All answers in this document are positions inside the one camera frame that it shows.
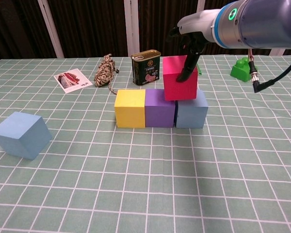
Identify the green studded toy brick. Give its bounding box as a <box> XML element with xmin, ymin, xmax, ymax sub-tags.
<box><xmin>230</xmin><ymin>56</ymin><xmax>254</xmax><ymax>83</ymax></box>

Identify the yellow foam cube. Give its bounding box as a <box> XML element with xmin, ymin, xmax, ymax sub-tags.
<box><xmin>114</xmin><ymin>89</ymin><xmax>146</xmax><ymax>129</ymax></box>

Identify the light blue foam cube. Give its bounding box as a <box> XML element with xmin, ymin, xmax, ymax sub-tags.
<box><xmin>175</xmin><ymin>90</ymin><xmax>209</xmax><ymax>129</ymax></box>
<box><xmin>0</xmin><ymin>111</ymin><xmax>53</xmax><ymax>160</ymax></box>

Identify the pink foam cube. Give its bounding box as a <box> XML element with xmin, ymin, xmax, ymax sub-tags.
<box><xmin>162</xmin><ymin>55</ymin><xmax>199</xmax><ymax>101</ymax></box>

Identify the green checked tablecloth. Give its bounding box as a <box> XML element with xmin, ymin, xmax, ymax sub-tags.
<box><xmin>0</xmin><ymin>54</ymin><xmax>291</xmax><ymax>233</ymax></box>

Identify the white photo card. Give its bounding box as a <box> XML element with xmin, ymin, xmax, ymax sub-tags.
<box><xmin>53</xmin><ymin>68</ymin><xmax>93</xmax><ymax>94</ymax></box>

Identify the camouflage rope bundle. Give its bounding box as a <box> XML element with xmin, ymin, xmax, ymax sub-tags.
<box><xmin>94</xmin><ymin>54</ymin><xmax>120</xmax><ymax>95</ymax></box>

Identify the dark green meat tin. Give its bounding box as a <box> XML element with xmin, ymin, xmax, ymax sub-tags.
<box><xmin>130</xmin><ymin>50</ymin><xmax>162</xmax><ymax>86</ymax></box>

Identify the purple foam cube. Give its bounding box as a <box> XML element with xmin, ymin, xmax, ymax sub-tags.
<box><xmin>145</xmin><ymin>89</ymin><xmax>177</xmax><ymax>128</ymax></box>

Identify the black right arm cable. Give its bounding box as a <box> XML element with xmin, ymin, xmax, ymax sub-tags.
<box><xmin>247</xmin><ymin>48</ymin><xmax>291</xmax><ymax>93</ymax></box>

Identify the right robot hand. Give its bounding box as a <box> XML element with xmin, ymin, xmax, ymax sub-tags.
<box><xmin>166</xmin><ymin>9</ymin><xmax>220</xmax><ymax>82</ymax></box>

